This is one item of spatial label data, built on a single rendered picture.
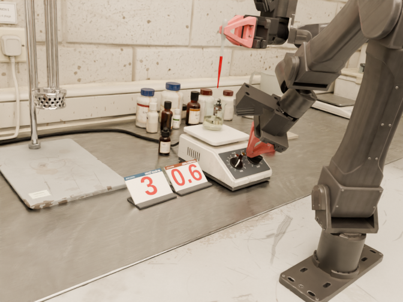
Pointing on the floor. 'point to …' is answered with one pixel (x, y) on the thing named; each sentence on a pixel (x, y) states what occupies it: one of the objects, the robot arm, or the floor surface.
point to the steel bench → (309, 181)
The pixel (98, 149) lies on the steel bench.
